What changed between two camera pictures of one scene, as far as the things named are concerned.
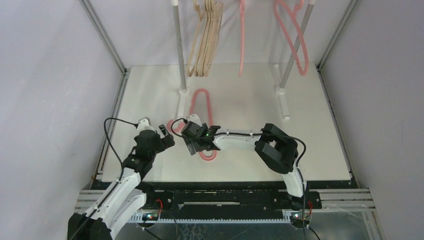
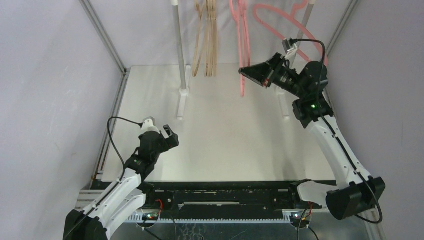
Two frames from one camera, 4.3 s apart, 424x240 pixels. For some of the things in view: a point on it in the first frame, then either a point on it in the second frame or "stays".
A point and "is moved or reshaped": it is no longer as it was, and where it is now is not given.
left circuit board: (150, 216) stays
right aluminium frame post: (336, 35) stays
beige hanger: (190, 67) is moved or reshaped
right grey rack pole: (298, 43) stays
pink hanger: (298, 5) to (291, 14)
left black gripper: (165, 142) stays
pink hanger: (181, 127) to (240, 16)
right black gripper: (195, 143) to (269, 71)
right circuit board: (298, 220) stays
